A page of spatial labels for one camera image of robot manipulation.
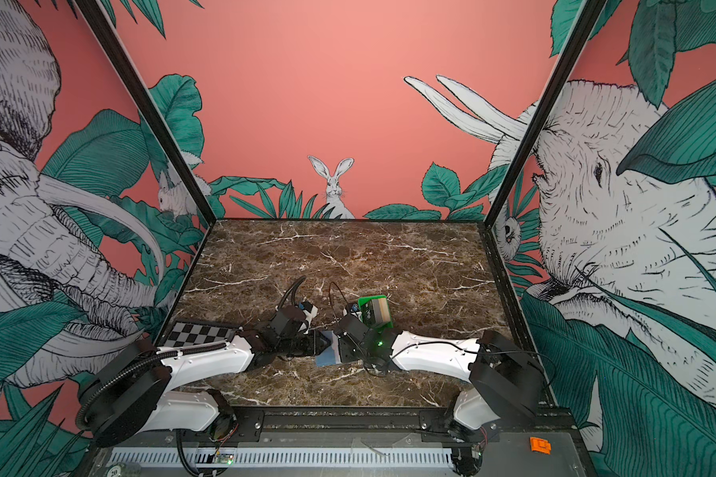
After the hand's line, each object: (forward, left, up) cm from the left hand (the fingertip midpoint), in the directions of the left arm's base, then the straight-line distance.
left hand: (332, 341), depth 84 cm
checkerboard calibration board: (+5, +44, -1) cm, 44 cm away
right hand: (-1, -2, +1) cm, 3 cm away
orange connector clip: (-27, -50, -2) cm, 57 cm away
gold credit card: (+10, -16, -1) cm, 19 cm away
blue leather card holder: (-3, 0, -5) cm, 5 cm away
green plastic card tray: (+9, -13, -1) cm, 16 cm away
